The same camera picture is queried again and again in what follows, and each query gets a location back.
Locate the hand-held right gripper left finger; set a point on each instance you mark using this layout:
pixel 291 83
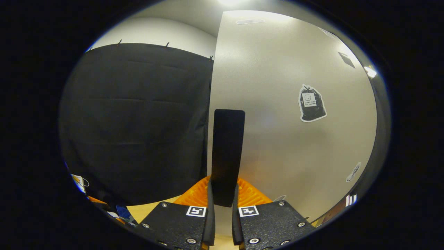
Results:
pixel 210 222

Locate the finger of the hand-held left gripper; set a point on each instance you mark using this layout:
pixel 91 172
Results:
pixel 96 200

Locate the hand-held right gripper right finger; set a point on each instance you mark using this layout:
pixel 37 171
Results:
pixel 236 225

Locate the white paper tag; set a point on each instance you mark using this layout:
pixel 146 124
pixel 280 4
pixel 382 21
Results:
pixel 79 182

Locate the small blue object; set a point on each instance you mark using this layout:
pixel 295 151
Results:
pixel 123 212

